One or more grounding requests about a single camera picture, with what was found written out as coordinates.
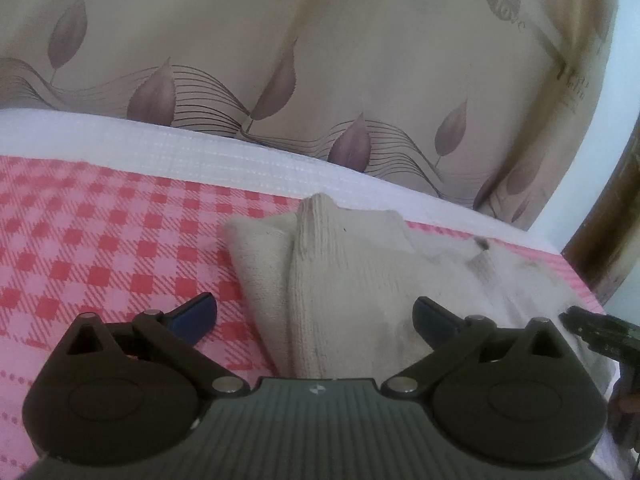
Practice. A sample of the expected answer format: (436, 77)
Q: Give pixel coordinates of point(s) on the beige knit sweater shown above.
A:
(350, 280)

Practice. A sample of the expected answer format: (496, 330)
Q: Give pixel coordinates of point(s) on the brown wooden door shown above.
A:
(600, 240)

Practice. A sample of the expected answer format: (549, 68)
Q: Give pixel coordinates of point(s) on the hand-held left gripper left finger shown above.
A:
(194, 319)

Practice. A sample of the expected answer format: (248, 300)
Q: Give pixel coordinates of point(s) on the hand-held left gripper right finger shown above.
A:
(436, 321)

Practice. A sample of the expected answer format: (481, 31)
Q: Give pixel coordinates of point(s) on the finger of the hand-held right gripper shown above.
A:
(595, 332)

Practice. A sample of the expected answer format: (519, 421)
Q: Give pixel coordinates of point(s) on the beige leaf-print curtain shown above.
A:
(250, 35)

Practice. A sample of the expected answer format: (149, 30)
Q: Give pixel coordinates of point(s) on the pink checked bed blanket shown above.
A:
(110, 220)

